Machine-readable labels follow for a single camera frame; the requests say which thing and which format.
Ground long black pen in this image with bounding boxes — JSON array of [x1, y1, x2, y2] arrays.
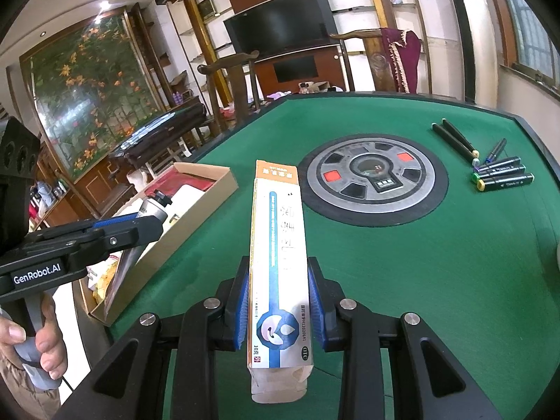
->
[[442, 118, 481, 158], [432, 122, 477, 161]]

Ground window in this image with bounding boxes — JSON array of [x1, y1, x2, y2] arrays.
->
[[499, 0, 560, 82]]

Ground red foil packet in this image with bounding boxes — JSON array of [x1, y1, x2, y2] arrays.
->
[[144, 170, 217, 193]]

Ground maroon fringed cloth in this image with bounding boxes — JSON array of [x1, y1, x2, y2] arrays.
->
[[380, 27, 423, 93]]

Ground small black screen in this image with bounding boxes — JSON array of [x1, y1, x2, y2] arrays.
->
[[273, 55, 318, 84]]

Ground yellow packet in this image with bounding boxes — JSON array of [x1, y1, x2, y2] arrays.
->
[[94, 258, 121, 302]]

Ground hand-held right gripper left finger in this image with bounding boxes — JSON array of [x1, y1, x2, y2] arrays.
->
[[55, 254, 254, 420]]

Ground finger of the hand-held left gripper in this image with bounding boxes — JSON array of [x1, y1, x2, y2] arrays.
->
[[87, 215, 170, 268], [93, 213, 141, 230]]

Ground black zither on stand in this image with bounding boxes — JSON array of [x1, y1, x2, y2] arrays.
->
[[108, 98, 208, 169]]

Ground white orange ointment box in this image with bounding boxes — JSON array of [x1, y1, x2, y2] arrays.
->
[[248, 159, 315, 403]]

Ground beige trousers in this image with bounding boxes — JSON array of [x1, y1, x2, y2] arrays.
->
[[0, 350, 62, 407]]

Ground person's left hand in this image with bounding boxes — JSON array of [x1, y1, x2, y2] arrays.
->
[[0, 295, 69, 381]]

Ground flower painting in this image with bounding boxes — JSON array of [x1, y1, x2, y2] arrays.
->
[[21, 11, 171, 182]]

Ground grey tube with black cap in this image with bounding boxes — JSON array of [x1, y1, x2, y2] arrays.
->
[[135, 189, 173, 224]]

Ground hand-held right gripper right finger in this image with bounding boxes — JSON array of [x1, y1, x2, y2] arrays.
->
[[306, 256, 502, 420]]

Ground round table control panel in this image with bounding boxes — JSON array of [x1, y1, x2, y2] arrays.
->
[[297, 135, 449, 228]]

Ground cardboard box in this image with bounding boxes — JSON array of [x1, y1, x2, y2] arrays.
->
[[79, 162, 239, 327]]

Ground blue pen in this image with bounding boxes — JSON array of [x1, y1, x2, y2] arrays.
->
[[482, 138, 507, 162]]

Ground wooden chair with cloth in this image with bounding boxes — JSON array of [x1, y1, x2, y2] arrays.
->
[[330, 28, 423, 93]]

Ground black television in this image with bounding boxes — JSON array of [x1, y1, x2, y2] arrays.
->
[[223, 0, 337, 57]]

